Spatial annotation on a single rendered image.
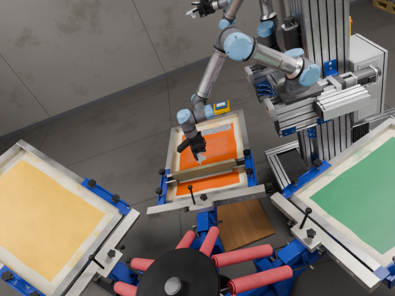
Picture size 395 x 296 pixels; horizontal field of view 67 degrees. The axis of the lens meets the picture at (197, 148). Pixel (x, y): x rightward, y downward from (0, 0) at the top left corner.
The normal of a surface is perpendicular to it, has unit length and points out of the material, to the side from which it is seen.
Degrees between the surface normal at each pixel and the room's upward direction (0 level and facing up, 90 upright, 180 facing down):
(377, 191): 0
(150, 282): 0
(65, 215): 32
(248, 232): 0
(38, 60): 90
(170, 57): 90
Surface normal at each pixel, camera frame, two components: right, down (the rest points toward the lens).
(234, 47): 0.09, 0.56
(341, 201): -0.33, -0.72
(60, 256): 0.15, -0.54
